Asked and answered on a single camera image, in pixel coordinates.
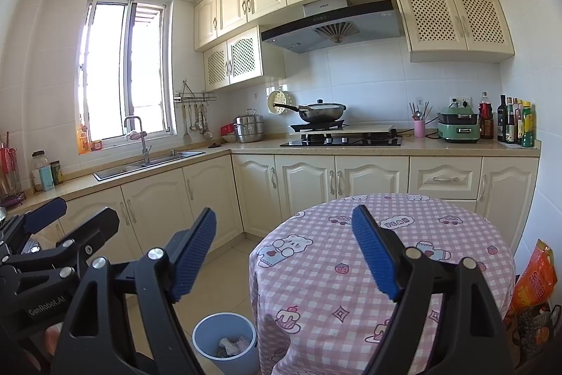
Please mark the glass jar with black lid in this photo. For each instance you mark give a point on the glass jar with black lid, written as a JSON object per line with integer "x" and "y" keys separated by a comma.
{"x": 38, "y": 162}

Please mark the dark jar with yellow label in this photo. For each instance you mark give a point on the dark jar with yellow label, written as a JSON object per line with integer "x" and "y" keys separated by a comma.
{"x": 56, "y": 173}

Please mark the wooden cutting board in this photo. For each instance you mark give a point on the wooden cutting board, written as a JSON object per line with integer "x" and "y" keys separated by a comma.
{"x": 4, "y": 142}

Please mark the metal spoon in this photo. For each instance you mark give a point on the metal spoon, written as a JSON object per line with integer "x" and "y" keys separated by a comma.
{"x": 196, "y": 124}

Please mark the pink rag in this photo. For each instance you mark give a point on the pink rag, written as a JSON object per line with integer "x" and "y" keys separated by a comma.
{"x": 136, "y": 134}

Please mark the small orange box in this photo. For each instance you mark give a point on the small orange box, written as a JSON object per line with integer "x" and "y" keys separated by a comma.
{"x": 96, "y": 145}

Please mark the bundle of chopsticks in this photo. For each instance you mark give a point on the bundle of chopsticks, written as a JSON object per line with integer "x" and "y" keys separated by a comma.
{"x": 419, "y": 111}

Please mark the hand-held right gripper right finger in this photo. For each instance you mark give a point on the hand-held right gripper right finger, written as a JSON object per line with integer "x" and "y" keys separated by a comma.
{"x": 377, "y": 256}

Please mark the cream lattice door cabinet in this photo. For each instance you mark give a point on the cream lattice door cabinet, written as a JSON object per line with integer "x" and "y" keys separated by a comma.
{"x": 239, "y": 58}
{"x": 448, "y": 23}

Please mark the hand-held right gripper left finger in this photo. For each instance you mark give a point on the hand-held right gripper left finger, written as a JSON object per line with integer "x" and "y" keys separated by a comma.
{"x": 193, "y": 256}

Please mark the stainless steel sink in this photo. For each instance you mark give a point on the stainless steel sink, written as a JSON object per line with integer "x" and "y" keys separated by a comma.
{"x": 149, "y": 164}

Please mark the small condiment bottle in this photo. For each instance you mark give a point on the small condiment bottle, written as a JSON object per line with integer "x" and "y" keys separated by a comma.
{"x": 519, "y": 127}

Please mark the kitchen window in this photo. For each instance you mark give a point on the kitchen window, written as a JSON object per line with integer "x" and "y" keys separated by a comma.
{"x": 123, "y": 67}

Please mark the dark sauce bottle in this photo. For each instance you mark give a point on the dark sauce bottle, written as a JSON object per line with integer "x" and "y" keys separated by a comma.
{"x": 510, "y": 127}

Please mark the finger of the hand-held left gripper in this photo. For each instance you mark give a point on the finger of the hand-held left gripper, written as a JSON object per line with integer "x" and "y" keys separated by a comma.
{"x": 44, "y": 213}
{"x": 99, "y": 225}

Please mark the white bowl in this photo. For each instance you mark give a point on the white bowl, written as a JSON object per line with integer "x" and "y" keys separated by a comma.
{"x": 228, "y": 137}

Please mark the red bowl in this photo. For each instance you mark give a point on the red bowl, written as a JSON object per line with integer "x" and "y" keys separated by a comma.
{"x": 227, "y": 129}

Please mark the pink utensil holder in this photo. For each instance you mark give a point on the pink utensil holder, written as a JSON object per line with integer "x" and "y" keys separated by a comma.
{"x": 419, "y": 129}

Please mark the teal box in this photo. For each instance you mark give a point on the teal box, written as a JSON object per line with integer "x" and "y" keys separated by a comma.
{"x": 46, "y": 179}

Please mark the red label soda bottle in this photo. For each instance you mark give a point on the red label soda bottle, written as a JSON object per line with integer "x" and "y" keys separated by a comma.
{"x": 486, "y": 111}

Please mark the wall socket with plug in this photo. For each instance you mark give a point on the wall socket with plug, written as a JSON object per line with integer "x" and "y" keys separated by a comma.
{"x": 460, "y": 101}

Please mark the green electric cooker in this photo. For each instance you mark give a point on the green electric cooker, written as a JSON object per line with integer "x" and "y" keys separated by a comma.
{"x": 459, "y": 127}

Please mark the stainless steel steamer pot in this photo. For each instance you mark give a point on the stainless steel steamer pot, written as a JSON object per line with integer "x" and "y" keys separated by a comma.
{"x": 249, "y": 129}

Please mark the cream base cabinets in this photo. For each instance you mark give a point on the cream base cabinets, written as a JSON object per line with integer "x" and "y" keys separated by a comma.
{"x": 303, "y": 181}

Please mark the pink checkered tablecloth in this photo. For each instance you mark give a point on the pink checkered tablecloth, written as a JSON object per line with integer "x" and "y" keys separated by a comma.
{"x": 333, "y": 291}

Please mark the black printed bag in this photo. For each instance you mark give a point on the black printed bag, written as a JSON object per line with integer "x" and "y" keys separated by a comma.
{"x": 538, "y": 335}

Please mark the wall utensil rack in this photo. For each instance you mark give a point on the wall utensil rack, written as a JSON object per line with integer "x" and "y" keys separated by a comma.
{"x": 195, "y": 96}

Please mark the cream perforated steamer plate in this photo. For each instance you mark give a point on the cream perforated steamer plate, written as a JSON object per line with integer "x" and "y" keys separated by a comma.
{"x": 275, "y": 100}

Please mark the metal skimmer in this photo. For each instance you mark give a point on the metal skimmer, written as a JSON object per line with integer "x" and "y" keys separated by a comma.
{"x": 201, "y": 127}

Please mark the black wine bottle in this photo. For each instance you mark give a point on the black wine bottle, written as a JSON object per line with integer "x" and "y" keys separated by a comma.
{"x": 502, "y": 124}

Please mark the blue plastic bucket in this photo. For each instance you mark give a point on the blue plastic bucket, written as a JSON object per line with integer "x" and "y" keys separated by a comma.
{"x": 210, "y": 335}

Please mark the orange printed sack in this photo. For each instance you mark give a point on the orange printed sack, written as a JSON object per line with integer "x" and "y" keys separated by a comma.
{"x": 533, "y": 278}

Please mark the range hood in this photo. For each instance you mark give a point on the range hood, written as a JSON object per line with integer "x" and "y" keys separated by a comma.
{"x": 289, "y": 36}

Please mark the metal ladle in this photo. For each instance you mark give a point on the metal ladle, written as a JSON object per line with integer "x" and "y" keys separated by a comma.
{"x": 207, "y": 134}

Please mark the metal spatula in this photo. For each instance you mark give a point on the metal spatula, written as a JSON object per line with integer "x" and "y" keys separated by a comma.
{"x": 186, "y": 134}

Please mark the orange detergent bottle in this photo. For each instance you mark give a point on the orange detergent bottle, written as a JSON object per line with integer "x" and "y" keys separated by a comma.
{"x": 82, "y": 140}

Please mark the person's left hand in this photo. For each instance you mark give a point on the person's left hand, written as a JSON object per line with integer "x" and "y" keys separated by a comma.
{"x": 52, "y": 333}

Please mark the steel kitchen faucet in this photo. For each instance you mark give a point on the steel kitchen faucet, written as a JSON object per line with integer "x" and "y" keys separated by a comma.
{"x": 142, "y": 142}

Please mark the black gas stove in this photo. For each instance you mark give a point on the black gas stove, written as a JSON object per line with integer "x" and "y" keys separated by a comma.
{"x": 342, "y": 141}

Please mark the green bottle with yellow label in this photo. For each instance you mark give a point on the green bottle with yellow label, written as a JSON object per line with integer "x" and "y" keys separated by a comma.
{"x": 528, "y": 129}

